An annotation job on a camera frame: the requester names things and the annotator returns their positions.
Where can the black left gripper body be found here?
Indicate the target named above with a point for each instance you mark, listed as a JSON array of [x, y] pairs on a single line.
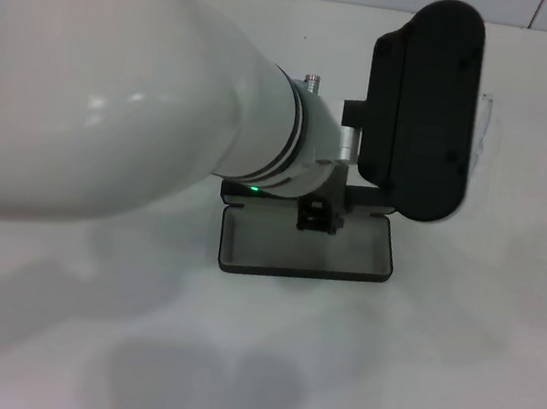
[[319, 218]]

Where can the black glasses case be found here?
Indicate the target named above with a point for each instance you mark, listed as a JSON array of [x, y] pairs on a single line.
[[297, 253]]

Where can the clear white glasses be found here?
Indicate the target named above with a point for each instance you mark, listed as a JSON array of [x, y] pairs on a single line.
[[483, 121]]

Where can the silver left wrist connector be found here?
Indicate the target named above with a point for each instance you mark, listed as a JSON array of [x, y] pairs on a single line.
[[312, 82]]

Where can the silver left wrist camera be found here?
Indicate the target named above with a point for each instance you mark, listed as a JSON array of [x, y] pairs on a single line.
[[427, 109]]

